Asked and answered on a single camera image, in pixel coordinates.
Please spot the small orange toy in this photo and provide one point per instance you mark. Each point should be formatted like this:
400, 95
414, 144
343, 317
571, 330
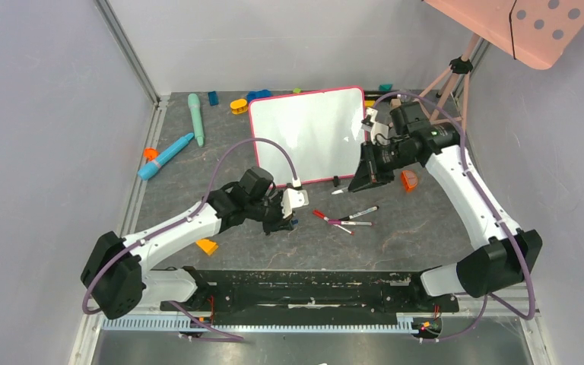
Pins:
150, 154

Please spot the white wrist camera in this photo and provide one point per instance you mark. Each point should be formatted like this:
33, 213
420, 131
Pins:
291, 200
377, 132

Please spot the teal block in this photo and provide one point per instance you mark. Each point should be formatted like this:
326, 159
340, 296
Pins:
385, 87

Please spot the orange wedge block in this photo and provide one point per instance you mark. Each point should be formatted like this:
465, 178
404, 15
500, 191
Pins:
209, 247

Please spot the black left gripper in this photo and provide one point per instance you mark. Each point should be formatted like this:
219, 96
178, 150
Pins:
280, 223

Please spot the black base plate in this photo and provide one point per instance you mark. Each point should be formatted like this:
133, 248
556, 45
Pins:
270, 297

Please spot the white toothed cable rail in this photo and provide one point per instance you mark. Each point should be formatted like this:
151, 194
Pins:
180, 323

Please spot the blue toy car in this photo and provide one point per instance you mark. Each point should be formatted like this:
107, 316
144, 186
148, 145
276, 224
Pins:
258, 94

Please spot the red capped marker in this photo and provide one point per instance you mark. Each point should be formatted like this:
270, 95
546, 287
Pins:
322, 216

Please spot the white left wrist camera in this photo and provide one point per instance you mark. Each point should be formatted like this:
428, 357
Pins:
291, 200

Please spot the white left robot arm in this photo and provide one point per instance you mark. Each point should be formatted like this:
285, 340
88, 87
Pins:
121, 272

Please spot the black capped marker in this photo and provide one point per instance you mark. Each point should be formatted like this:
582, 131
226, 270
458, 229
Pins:
358, 214

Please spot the wooden cube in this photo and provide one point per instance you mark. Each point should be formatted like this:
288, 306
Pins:
395, 103

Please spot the pink framed whiteboard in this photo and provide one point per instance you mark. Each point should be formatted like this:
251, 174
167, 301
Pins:
317, 134

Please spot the teal toy microphone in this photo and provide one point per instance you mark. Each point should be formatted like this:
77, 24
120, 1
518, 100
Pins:
194, 105

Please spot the dark blue block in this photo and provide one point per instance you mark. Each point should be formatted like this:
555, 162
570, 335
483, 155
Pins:
213, 98

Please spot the large light blue marker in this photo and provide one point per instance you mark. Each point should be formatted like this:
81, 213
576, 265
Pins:
150, 168

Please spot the pink tripod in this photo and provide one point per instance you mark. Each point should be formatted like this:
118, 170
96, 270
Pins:
458, 72

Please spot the purple capped marker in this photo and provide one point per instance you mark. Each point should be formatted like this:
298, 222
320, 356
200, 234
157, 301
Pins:
351, 223

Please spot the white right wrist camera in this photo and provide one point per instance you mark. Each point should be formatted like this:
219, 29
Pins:
377, 132

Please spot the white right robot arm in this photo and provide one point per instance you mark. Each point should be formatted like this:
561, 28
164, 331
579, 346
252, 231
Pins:
503, 251

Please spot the pink perforated panel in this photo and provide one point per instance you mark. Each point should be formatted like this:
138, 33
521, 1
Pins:
534, 32

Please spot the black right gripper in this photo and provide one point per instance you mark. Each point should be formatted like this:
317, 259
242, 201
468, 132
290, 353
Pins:
372, 164

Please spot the yellow oval toy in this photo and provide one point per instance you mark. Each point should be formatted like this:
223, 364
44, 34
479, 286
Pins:
239, 106

